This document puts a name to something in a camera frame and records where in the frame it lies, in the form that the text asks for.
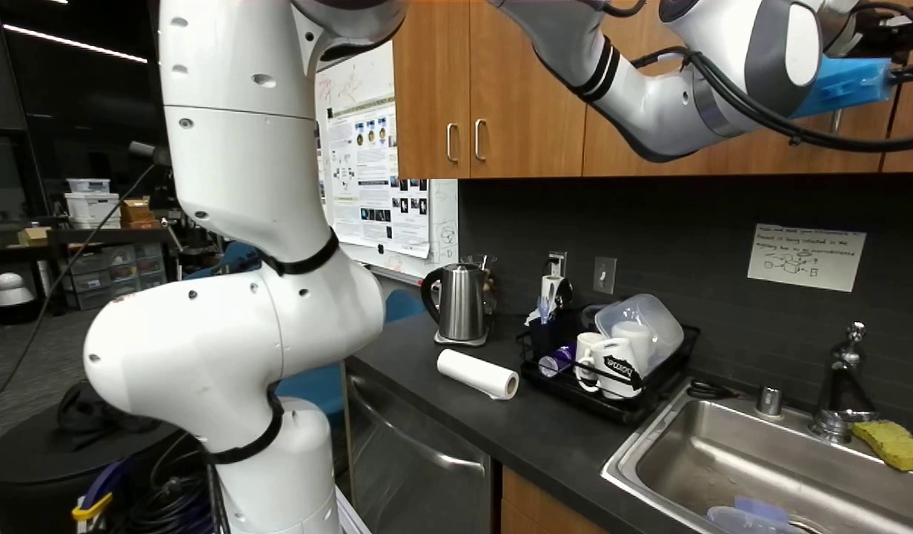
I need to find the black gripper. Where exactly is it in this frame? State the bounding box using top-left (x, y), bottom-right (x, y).
top-left (855, 0), bottom-right (913, 66)

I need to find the wooden base cabinet door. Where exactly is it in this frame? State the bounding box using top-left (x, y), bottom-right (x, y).
top-left (495, 467), bottom-right (610, 534)

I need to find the white paper note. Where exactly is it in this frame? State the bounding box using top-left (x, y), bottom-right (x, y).
top-left (745, 222), bottom-right (873, 298)

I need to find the chrome faucet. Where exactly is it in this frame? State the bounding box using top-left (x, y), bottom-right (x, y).
top-left (809, 320), bottom-right (880, 443)

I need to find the clear plastic container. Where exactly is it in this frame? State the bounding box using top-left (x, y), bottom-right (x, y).
top-left (594, 292), bottom-right (689, 379)

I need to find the chrome sink fitting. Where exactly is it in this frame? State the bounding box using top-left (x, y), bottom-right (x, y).
top-left (756, 384), bottom-right (785, 421)

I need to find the yellow sponge cloth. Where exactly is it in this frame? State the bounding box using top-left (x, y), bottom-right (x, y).
top-left (852, 420), bottom-right (913, 477)

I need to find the white mug with black print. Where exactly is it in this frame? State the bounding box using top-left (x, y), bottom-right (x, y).
top-left (597, 336), bottom-right (649, 405)

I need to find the plain white mug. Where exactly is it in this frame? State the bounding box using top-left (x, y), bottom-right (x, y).
top-left (573, 331), bottom-right (609, 397)

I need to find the black dish rack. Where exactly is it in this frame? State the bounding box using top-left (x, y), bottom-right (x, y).
top-left (519, 316), bottom-right (707, 430)

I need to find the stainless steel sink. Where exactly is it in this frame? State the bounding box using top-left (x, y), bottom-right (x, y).
top-left (600, 384), bottom-right (913, 534)

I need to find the purple cup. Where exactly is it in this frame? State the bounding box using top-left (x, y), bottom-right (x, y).
top-left (536, 344), bottom-right (578, 384)

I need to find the glass pour-over coffee maker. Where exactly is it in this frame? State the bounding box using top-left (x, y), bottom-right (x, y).
top-left (477, 253), bottom-right (501, 319)

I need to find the stainless steel electric kettle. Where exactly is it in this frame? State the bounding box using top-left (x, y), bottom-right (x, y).
top-left (419, 262), bottom-right (495, 348)

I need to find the blue item in sink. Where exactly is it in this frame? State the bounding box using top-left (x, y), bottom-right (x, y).
top-left (707, 498), bottom-right (794, 534)

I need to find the whiteboard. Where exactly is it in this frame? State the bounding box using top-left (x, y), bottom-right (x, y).
top-left (311, 38), bottom-right (464, 285)

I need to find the white paper towel roll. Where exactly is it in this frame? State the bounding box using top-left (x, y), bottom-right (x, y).
top-left (434, 348), bottom-right (526, 405)

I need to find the stainless steel dishwasher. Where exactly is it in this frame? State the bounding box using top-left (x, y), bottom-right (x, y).
top-left (339, 366), bottom-right (495, 534)

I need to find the brown cardboard box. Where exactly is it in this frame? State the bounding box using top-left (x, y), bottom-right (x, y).
top-left (118, 193), bottom-right (164, 231)

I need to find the clear plastic drawer unit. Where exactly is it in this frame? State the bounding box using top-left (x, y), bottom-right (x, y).
top-left (66, 240), bottom-right (173, 310)

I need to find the white storage box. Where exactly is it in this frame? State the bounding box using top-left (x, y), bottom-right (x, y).
top-left (62, 176), bottom-right (126, 231)

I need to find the white dome object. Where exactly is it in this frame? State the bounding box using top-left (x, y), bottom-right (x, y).
top-left (0, 267), bottom-right (35, 310)

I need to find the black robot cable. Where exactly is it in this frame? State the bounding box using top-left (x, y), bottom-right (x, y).
top-left (630, 41), bottom-right (913, 158)

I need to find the white wall switch plate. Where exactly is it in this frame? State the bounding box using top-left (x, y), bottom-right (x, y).
top-left (591, 253), bottom-right (619, 298)

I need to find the coloured cable bundle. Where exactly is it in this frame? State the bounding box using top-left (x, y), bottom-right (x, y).
top-left (69, 434), bottom-right (224, 534)

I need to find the black round pedestal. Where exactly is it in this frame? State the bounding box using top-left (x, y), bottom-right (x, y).
top-left (0, 396), bottom-right (224, 534)

